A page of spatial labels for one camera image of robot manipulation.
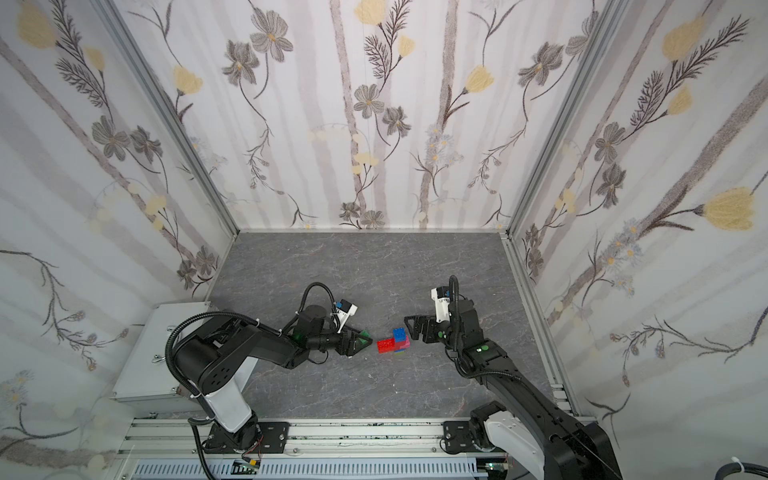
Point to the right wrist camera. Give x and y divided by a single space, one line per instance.
441 296

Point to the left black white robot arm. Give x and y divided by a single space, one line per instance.
206 351

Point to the upturned blue square lego brick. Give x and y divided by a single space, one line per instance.
399 335

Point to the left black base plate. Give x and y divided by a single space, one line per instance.
267 437

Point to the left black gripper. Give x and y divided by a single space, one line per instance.
345 342

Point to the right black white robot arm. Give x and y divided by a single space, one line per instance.
531 428

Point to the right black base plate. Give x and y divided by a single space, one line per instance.
461 436

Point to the white slotted cable duct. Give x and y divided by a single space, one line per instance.
354 468

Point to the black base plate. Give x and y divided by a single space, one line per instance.
461 436
267 437

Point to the long red lego brick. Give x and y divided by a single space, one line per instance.
386 345

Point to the grey metal control box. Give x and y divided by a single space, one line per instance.
145 382

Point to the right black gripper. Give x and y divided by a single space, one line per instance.
435 328

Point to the aluminium mounting rail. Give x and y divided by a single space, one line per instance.
307 438

